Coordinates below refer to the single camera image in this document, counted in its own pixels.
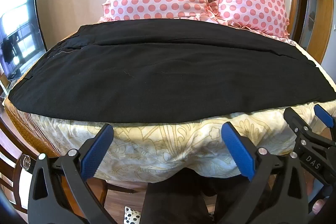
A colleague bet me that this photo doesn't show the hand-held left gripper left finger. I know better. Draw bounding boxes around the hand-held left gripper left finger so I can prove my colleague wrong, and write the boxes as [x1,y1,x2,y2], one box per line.
[28,123,116,224]

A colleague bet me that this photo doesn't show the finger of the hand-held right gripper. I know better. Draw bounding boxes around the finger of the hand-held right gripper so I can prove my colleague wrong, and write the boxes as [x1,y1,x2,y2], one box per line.
[283,107,313,147]
[314,104,336,135]

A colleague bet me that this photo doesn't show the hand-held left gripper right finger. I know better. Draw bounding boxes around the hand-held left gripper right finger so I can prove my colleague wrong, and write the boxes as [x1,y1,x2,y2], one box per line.
[221,122,308,224]

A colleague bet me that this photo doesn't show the black pants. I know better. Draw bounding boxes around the black pants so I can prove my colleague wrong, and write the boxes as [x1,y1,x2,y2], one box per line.
[8,18,336,123]

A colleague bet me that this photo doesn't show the person's right hand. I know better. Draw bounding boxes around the person's right hand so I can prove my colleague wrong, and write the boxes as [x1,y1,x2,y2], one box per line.
[307,174,332,218]

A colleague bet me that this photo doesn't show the cream patterned bed sheet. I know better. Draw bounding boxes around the cream patterned bed sheet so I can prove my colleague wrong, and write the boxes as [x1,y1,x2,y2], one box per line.
[3,30,336,184]

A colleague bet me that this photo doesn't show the glass jar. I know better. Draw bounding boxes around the glass jar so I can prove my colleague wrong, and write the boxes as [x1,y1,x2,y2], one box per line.
[20,154,33,172]

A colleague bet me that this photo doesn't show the white black-dotted slipper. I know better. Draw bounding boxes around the white black-dotted slipper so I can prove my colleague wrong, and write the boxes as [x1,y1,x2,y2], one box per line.
[123,206,144,224]

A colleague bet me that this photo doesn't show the person's dark trouser legs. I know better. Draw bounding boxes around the person's dark trouser legs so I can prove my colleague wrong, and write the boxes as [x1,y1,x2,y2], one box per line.
[140,168,254,224]

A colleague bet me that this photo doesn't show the dark wooden side table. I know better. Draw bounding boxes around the dark wooden side table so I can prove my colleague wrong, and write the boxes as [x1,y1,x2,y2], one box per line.
[0,114,62,214]

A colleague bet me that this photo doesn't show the wooden wardrobe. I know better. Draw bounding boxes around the wooden wardrobe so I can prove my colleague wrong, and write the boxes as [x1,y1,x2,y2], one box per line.
[298,0,336,65]

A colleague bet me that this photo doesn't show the black flat screen television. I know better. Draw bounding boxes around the black flat screen television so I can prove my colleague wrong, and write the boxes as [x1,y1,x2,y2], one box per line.
[0,0,48,83]

